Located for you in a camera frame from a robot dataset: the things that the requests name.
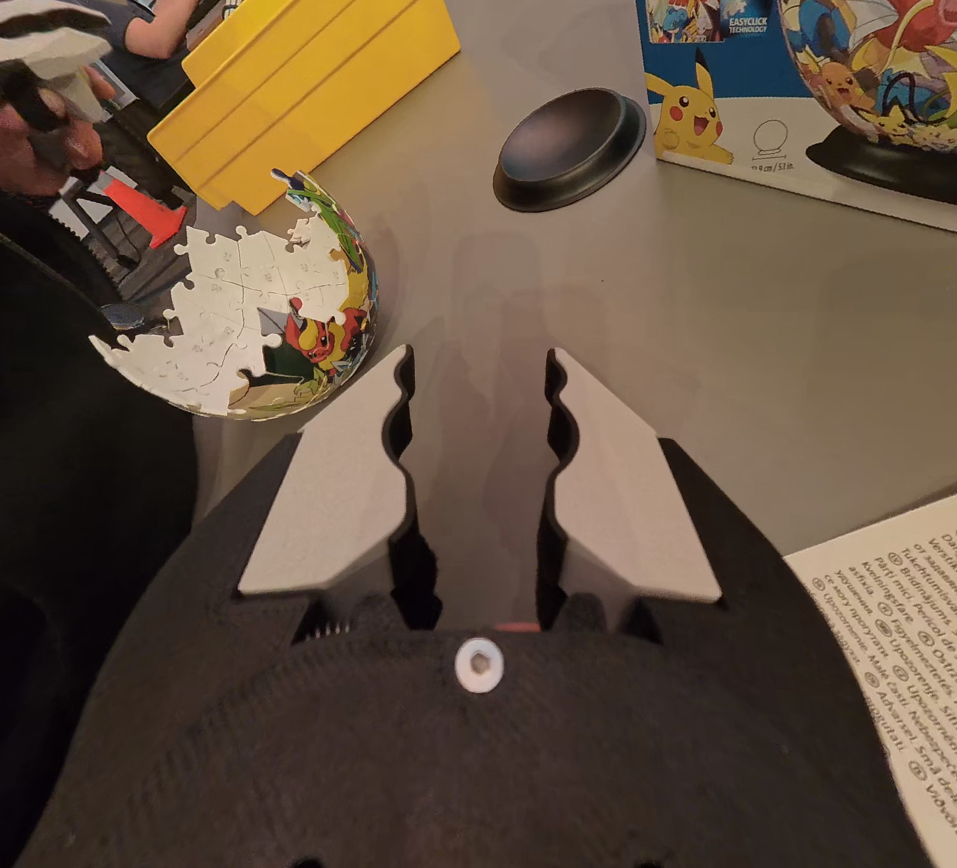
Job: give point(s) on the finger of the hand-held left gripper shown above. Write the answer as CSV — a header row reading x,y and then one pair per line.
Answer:
x,y
52,53
52,15

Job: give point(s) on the black round ball stand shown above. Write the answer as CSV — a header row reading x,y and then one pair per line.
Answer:
x,y
568,146

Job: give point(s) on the yellow plastic bin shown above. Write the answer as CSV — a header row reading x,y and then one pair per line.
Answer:
x,y
314,75

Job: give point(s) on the person's left hand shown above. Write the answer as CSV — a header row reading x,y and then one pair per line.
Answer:
x,y
45,180

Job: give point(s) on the orange cone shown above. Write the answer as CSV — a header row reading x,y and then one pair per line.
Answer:
x,y
146,210

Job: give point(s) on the small round dark disc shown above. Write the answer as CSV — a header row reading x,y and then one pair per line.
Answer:
x,y
123,317

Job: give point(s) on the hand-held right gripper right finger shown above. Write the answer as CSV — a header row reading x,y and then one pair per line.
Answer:
x,y
632,516

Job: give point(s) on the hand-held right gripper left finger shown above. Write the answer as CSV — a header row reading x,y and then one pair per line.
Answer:
x,y
329,509

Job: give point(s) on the white instruction leaflet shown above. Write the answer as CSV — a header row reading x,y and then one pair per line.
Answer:
x,y
890,658

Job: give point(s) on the person's black clothing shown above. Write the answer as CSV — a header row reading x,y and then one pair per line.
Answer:
x,y
75,509

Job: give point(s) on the colourful puzzle box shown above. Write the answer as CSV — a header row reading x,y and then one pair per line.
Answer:
x,y
748,98

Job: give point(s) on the partly built puzzle ball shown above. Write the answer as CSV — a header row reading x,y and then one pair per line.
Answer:
x,y
224,299

